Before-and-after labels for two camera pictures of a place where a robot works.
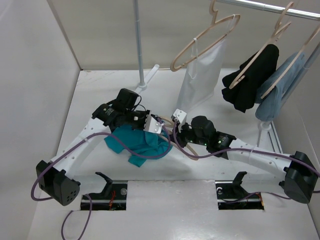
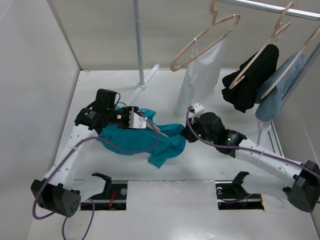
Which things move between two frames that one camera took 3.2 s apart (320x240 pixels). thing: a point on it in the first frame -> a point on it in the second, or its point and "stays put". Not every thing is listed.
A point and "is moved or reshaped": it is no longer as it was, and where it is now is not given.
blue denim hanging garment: [265, 109] stays put
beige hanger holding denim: [289, 65] stays put
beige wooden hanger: [169, 122] is moved or reshaped
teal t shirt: [138, 141] is moved or reshaped
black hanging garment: [243, 95] stays put
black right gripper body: [186, 134] -> [196, 127]
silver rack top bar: [273, 8] stays put
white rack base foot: [143, 87] stays put
